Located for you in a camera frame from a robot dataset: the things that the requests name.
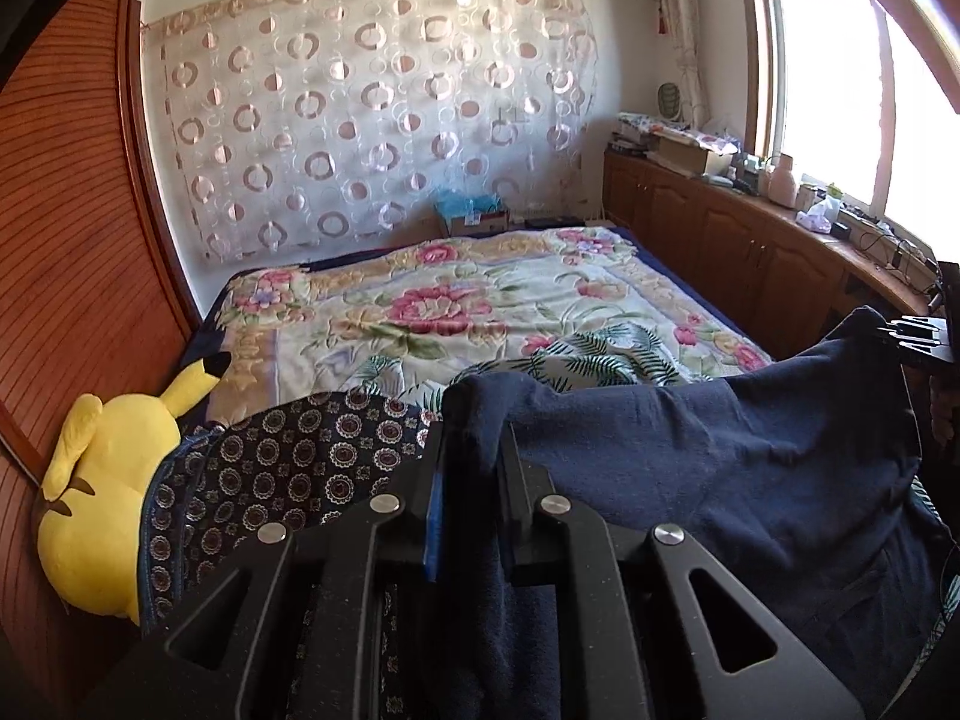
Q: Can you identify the large cardboard box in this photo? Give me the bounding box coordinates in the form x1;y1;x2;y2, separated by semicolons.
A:
652;131;740;177

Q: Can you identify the navy printed t-shirt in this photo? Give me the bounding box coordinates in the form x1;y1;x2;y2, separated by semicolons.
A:
439;305;946;720

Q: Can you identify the white plastic bag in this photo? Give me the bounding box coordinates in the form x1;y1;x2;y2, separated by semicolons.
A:
795;195;841;233

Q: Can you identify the wooden cabinet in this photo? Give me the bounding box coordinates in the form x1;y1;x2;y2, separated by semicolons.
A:
602;146;960;361

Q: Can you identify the pink bottle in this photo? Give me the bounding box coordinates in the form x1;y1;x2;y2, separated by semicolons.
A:
763;154;797;207

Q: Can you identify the yellow plush toy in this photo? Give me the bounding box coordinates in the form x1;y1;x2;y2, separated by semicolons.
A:
37;351;232;625

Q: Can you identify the circle-patterned sheer curtain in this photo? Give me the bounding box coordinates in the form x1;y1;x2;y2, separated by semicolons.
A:
142;0;601;263

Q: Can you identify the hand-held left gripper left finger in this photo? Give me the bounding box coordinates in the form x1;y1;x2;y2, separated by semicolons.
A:
90;420;458;720

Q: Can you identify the floral blanket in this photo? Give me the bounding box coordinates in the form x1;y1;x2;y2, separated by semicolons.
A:
202;229;773;421

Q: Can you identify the blue plastic bag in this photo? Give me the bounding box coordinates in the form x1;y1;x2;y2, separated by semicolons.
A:
435;191;505;222

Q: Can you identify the dark circle-patterned cloth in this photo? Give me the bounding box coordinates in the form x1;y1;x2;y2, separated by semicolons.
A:
135;386;451;720

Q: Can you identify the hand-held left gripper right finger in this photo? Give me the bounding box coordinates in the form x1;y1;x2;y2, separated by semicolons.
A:
495;420;867;720

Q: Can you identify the small cardboard box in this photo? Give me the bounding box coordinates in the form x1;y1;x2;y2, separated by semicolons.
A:
446;210;511;238

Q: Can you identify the small white fan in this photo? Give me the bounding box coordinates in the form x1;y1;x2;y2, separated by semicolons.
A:
656;82;689;125

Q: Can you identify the stack of floral cloths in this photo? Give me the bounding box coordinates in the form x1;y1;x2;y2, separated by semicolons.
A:
611;112;668;155

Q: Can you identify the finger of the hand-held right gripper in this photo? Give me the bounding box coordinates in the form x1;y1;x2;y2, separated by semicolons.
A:
887;317;942;346
900;343;960;372

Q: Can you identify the pale window drape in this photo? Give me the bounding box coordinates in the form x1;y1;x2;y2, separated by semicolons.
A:
645;0;710;128

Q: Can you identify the wooden framed window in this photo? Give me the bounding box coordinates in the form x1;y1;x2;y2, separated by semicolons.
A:
739;0;960;241

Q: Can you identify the tangle of black cables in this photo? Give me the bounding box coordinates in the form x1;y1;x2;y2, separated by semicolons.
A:
851;214;940;290

